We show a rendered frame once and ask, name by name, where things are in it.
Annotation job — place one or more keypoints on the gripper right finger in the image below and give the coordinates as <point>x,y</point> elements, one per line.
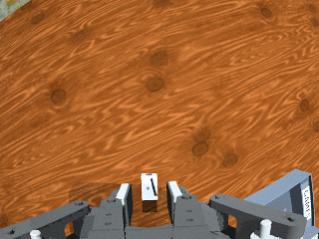
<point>253,221</point>

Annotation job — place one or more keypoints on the grey rack of labelled bins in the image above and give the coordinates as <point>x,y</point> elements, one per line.
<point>284,194</point>

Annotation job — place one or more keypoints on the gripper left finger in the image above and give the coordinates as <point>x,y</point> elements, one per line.
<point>104,223</point>

